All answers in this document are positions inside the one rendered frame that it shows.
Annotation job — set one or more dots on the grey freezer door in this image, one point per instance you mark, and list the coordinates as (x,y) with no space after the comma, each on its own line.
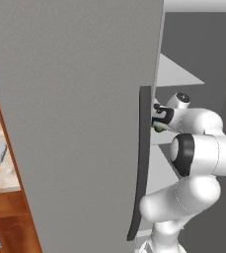
(75,115)

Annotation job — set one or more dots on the green avocado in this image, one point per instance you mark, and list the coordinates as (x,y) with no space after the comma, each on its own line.
(159,128)

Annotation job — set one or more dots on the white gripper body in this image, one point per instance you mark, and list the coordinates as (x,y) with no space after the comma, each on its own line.
(154,115)

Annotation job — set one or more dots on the brown wooden cabinet side panel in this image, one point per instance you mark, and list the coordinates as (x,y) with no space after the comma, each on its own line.
(6,138)

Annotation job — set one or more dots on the brown wooden cupboard door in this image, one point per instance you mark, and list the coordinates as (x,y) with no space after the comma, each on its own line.
(14,235)

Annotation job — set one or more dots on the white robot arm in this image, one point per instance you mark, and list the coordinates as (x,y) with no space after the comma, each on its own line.
(196,154)

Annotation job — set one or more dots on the brown wooden drawer front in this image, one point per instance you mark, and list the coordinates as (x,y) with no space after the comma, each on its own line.
(6,205)

